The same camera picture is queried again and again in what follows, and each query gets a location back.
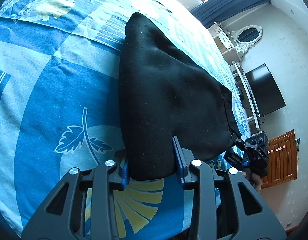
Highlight white television stand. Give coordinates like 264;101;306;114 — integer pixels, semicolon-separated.
230;61;264;133

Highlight brown wooden cabinet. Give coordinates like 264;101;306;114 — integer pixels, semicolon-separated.
259;129;298;188

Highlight black flat television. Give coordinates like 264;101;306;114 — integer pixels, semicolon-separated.
244;63;286;117

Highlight person's right hand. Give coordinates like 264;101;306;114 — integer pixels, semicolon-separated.
240;171;263;190

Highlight white framed oval mirror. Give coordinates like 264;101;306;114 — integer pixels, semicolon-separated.
230;25;263;54

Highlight blue patterned bed sheet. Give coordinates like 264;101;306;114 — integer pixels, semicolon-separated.
0;0;260;240

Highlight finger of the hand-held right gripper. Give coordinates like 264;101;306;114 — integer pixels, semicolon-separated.
230;133;246;149
223;152;246;169

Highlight black pants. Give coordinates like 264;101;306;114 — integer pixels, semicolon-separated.
118;12;242;181

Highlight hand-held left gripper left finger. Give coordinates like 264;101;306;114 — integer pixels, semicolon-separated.
21;152;131;240

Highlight dark blue curtain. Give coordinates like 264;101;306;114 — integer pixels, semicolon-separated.
190;0;271;28

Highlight white dresser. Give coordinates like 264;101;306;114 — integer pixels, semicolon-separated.
208;22;244;61

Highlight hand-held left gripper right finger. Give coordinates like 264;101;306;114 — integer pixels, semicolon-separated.
171;135;287;240

